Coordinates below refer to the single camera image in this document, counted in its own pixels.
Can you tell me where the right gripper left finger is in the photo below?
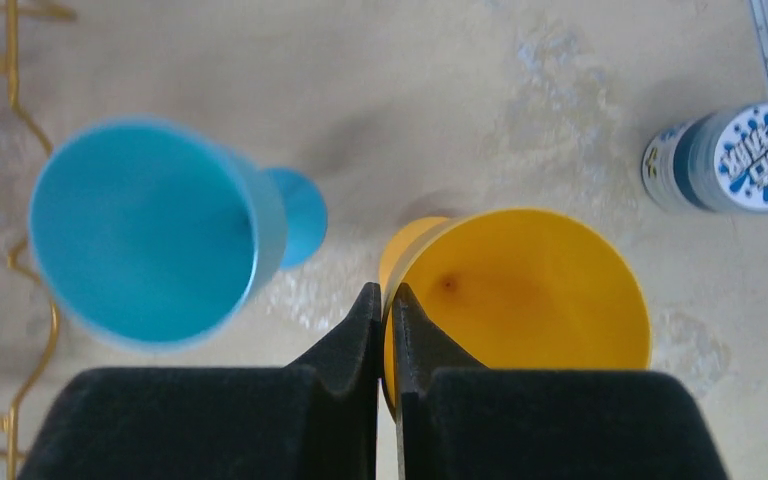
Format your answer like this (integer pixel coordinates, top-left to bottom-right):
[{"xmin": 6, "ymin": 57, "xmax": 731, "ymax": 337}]
[{"xmin": 19, "ymin": 283, "xmax": 382, "ymax": 479}]

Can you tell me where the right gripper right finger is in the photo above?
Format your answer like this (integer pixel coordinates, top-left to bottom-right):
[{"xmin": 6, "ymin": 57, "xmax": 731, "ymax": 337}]
[{"xmin": 391, "ymin": 285, "xmax": 727, "ymax": 479}]

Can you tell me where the yellow wine glass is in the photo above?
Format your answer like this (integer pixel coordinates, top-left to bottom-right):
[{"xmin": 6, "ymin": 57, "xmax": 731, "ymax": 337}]
[{"xmin": 378, "ymin": 208, "xmax": 654, "ymax": 412}]

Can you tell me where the blue wine glass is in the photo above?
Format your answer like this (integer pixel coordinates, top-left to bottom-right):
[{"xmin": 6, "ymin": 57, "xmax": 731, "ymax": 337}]
[{"xmin": 27, "ymin": 117, "xmax": 328, "ymax": 350}]

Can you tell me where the gold wire glass rack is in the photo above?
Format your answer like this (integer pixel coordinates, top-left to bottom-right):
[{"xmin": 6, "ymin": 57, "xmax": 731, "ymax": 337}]
[{"xmin": 0, "ymin": 0, "xmax": 77, "ymax": 480}]

